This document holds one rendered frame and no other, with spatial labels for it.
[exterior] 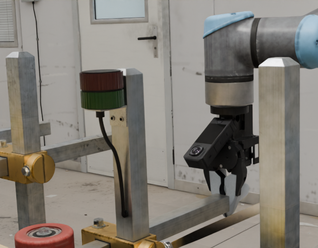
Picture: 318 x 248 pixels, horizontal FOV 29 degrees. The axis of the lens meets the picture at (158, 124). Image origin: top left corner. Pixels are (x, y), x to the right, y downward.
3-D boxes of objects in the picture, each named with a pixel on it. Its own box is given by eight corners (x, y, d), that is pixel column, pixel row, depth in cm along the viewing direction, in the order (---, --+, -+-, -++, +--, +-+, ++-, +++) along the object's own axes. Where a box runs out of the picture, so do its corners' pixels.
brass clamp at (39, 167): (13, 169, 116) (11, 142, 115) (59, 179, 107) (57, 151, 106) (-16, 176, 111) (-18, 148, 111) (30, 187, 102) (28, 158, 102)
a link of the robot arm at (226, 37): (249, 11, 106) (194, 13, 110) (250, 83, 108) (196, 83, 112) (263, 11, 114) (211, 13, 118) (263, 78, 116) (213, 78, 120)
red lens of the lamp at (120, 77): (102, 84, 89) (102, 69, 89) (132, 86, 85) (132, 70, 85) (71, 89, 85) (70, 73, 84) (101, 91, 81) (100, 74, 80)
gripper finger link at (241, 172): (247, 196, 114) (246, 149, 112) (243, 198, 113) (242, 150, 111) (226, 192, 117) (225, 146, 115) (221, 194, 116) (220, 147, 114)
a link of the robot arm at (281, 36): (333, 13, 111) (265, 16, 116) (323, 14, 101) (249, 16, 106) (332, 66, 113) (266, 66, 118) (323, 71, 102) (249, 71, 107)
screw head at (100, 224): (99, 223, 98) (99, 216, 98) (108, 226, 97) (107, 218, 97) (89, 227, 97) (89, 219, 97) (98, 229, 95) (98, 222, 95)
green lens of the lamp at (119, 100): (103, 102, 89) (102, 86, 89) (133, 104, 85) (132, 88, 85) (72, 107, 85) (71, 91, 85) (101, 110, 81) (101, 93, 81)
